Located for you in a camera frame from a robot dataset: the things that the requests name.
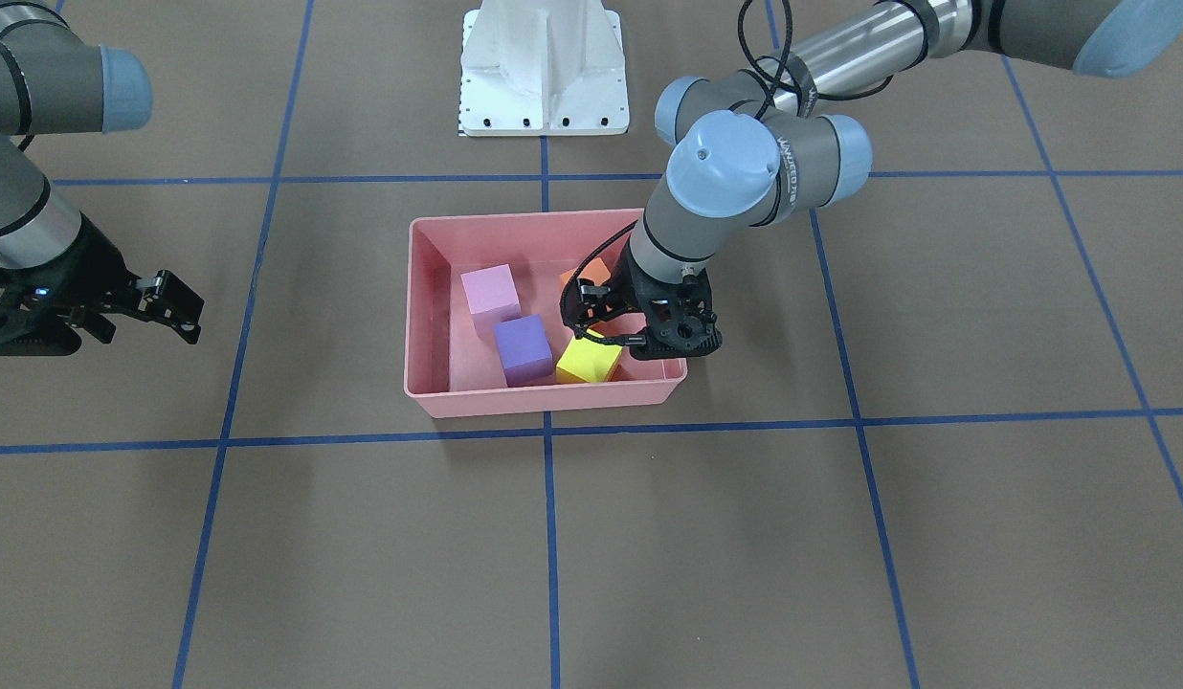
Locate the orange foam block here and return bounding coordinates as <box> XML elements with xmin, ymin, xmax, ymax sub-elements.
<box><xmin>558</xmin><ymin>257</ymin><xmax>610</xmax><ymax>296</ymax></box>

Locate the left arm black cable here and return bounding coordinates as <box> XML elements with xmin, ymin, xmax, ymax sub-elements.
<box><xmin>568</xmin><ymin>0</ymin><xmax>899</xmax><ymax>288</ymax></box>

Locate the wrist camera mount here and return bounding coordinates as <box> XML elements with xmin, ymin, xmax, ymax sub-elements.
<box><xmin>631</xmin><ymin>271</ymin><xmax>724</xmax><ymax>361</ymax></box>
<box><xmin>0</xmin><ymin>275</ymin><xmax>82</xmax><ymax>358</ymax></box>

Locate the pink foam block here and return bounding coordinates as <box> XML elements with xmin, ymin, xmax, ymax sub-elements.
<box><xmin>460</xmin><ymin>263</ymin><xmax>523</xmax><ymax>339</ymax></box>

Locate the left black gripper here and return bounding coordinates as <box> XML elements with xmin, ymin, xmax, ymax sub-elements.
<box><xmin>558</xmin><ymin>240</ymin><xmax>675</xmax><ymax>350</ymax></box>

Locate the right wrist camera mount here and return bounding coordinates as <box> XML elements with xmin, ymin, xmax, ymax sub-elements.
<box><xmin>0</xmin><ymin>275</ymin><xmax>82</xmax><ymax>358</ymax></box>

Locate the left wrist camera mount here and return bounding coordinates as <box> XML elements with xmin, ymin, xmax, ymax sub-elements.
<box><xmin>631</xmin><ymin>271</ymin><xmax>724</xmax><ymax>361</ymax></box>

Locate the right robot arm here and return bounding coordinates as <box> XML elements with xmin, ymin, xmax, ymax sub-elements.
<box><xmin>0</xmin><ymin>1</ymin><xmax>205</xmax><ymax>358</ymax></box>

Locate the purple foam block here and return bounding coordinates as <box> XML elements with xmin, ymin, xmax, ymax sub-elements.
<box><xmin>494</xmin><ymin>314</ymin><xmax>555</xmax><ymax>388</ymax></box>

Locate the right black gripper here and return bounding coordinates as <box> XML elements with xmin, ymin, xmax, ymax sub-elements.
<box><xmin>35</xmin><ymin>218</ymin><xmax>205</xmax><ymax>345</ymax></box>

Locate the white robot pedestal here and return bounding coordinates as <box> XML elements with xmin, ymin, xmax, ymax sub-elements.
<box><xmin>458</xmin><ymin>1</ymin><xmax>631</xmax><ymax>137</ymax></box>

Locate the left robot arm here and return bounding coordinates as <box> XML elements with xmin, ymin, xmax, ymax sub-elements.
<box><xmin>560</xmin><ymin>1</ymin><xmax>1183</xmax><ymax>361</ymax></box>

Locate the pink plastic bin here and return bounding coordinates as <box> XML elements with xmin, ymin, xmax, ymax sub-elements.
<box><xmin>405</xmin><ymin>210</ymin><xmax>689</xmax><ymax>418</ymax></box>

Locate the yellow foam block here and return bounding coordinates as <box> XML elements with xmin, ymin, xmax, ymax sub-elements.
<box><xmin>555</xmin><ymin>337</ymin><xmax>625</xmax><ymax>385</ymax></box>

